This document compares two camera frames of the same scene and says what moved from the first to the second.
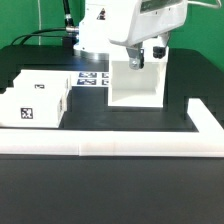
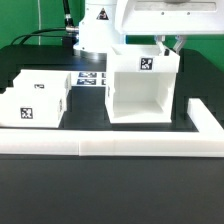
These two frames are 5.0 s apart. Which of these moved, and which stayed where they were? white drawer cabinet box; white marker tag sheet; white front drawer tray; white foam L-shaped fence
Moved: white drawer cabinet box
Stayed: white marker tag sheet; white front drawer tray; white foam L-shaped fence
